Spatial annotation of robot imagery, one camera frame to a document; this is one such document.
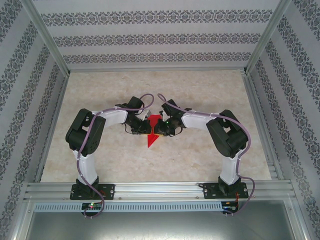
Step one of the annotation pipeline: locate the grey metal sheet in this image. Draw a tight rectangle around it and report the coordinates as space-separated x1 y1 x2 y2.
24 211 306 240

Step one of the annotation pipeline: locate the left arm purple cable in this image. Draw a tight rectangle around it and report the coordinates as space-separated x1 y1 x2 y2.
76 93 155 218

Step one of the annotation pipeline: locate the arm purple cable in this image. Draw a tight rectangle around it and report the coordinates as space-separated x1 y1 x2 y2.
76 93 155 218
156 93 256 217

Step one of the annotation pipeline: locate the thin aluminium wall rail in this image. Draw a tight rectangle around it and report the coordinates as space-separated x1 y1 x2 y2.
67 67 248 74

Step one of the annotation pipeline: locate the aluminium mounting rail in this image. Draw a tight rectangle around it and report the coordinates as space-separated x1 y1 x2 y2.
23 180 297 202

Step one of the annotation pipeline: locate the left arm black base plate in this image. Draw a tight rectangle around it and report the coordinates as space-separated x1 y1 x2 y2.
69 183 116 201

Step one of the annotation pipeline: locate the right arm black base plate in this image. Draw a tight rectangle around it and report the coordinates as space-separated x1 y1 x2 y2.
199 182 251 200

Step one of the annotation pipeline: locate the slotted grey cable duct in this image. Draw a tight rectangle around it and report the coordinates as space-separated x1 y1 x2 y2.
33 201 223 213

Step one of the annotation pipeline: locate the aluminium side rail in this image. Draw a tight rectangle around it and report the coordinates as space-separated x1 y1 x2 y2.
33 73 71 183
241 71 286 182

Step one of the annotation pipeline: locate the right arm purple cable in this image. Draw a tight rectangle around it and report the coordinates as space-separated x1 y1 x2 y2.
156 93 256 217

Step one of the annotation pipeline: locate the aluminium frame post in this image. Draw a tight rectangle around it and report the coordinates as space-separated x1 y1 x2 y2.
242 0 294 76
22 0 71 77

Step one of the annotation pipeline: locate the aluminium frame strut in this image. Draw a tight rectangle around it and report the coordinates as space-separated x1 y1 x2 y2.
284 198 315 240
8 197 36 240

